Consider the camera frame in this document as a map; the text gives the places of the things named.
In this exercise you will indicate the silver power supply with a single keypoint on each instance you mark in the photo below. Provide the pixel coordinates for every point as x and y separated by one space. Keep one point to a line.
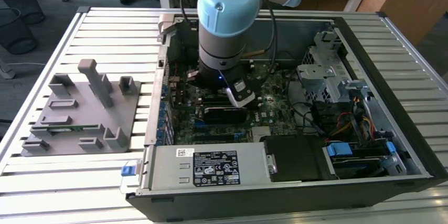
168 166

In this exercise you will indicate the white camera with black plate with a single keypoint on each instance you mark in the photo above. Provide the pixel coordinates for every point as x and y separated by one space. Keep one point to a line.
241 95

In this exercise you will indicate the blue disk carrier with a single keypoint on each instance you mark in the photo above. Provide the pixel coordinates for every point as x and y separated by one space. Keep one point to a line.
338 151

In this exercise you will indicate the green RAM stick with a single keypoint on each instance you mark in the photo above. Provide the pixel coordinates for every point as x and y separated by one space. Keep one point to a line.
78 127
213 105

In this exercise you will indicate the green motherboard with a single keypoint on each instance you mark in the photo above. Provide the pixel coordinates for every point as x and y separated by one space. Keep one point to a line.
280 108

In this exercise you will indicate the grey parts rack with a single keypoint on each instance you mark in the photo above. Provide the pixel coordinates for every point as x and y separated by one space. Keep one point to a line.
122 119

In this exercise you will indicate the silver drive cage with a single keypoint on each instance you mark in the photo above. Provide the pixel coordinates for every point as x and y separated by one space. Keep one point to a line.
314 77

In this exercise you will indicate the white table foot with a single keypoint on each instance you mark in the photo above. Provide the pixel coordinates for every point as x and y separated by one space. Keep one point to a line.
6 72

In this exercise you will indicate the blue plastic drive clip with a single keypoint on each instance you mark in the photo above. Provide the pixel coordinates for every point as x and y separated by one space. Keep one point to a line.
389 147

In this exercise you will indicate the silver heat sink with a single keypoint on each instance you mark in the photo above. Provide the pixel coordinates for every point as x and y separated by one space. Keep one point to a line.
260 132

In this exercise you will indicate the small graphics card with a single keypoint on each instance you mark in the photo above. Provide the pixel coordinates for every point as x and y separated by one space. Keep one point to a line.
224 116

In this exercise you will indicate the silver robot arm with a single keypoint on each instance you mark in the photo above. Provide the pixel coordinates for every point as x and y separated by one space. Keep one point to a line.
226 3

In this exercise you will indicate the black PC case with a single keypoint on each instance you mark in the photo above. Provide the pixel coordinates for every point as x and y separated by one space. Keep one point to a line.
244 205

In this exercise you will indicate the black hard disk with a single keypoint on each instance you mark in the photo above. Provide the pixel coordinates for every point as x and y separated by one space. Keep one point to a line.
353 167

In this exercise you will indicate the blue case latch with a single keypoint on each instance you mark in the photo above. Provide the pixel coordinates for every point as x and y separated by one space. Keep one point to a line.
126 171

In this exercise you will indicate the black mesh waste bin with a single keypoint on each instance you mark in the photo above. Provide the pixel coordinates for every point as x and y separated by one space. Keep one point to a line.
17 37
33 6

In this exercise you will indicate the black plastic bracket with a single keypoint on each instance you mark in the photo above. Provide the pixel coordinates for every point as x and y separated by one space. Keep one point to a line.
326 115

